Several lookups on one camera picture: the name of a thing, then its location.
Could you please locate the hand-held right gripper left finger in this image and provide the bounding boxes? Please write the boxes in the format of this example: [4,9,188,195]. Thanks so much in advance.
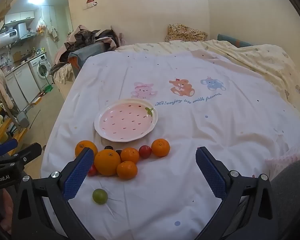
[11,147,95,240]

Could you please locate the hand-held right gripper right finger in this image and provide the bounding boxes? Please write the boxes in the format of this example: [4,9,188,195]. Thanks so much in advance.
[195,146,288,240]

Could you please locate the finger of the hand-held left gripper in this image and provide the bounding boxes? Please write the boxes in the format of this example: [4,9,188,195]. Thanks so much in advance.
[0,138,18,159]
[0,142,42,173]

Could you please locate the large orange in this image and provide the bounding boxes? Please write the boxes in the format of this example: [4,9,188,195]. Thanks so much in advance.
[75,140,98,158]
[94,149,122,176]

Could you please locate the small orange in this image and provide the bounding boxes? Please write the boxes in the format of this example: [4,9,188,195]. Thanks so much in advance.
[151,138,170,157]
[116,161,138,180]
[120,147,140,164]

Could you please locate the white plate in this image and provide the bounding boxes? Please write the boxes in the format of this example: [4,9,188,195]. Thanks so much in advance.
[94,98,158,142]

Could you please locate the yellow wooden shelf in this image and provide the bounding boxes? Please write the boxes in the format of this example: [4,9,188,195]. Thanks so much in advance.
[0,100,28,155]

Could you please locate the green cherry tomato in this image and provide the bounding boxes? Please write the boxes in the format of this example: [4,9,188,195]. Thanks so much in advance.
[92,189,108,205]

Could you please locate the hanging beige cloth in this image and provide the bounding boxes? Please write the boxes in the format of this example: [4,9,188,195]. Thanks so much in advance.
[0,65,13,110]

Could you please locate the white floor cabinet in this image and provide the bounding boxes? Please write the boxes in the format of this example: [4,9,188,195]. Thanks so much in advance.
[4,62,41,106]

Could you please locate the person's grey trouser leg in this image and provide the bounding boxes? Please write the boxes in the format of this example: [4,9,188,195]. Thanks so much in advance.
[269,159,300,240]

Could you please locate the white washing machine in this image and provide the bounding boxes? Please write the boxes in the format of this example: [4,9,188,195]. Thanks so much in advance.
[27,52,52,89]

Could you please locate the floral beige cloth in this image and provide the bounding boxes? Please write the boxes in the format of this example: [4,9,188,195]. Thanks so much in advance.
[52,62,73,85]

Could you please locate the white cartoon animal blanket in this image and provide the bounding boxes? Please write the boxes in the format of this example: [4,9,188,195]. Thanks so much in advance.
[40,46,300,240]

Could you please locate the white water heater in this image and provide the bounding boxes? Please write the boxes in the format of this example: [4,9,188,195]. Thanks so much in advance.
[0,29,19,50]

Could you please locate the folded grey blue jeans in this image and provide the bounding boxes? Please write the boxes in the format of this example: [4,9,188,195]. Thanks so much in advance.
[68,42,111,78]

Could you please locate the orange hanging plastic bag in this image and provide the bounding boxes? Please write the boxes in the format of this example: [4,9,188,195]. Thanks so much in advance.
[36,17,46,34]

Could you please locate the pile of dark clothes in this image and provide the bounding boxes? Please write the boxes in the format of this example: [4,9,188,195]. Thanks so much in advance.
[64,26,125,55]

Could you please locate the pale yellow printed quilt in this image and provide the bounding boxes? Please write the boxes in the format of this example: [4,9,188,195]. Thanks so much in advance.
[115,39,300,120]

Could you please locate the blue pillow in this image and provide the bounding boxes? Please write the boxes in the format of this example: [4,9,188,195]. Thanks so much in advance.
[217,34,253,47]

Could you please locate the floral yellow pillow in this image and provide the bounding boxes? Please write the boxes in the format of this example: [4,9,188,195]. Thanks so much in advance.
[165,24,208,42]

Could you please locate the white wall cabinets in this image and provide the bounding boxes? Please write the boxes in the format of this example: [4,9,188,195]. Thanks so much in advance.
[4,10,35,26]

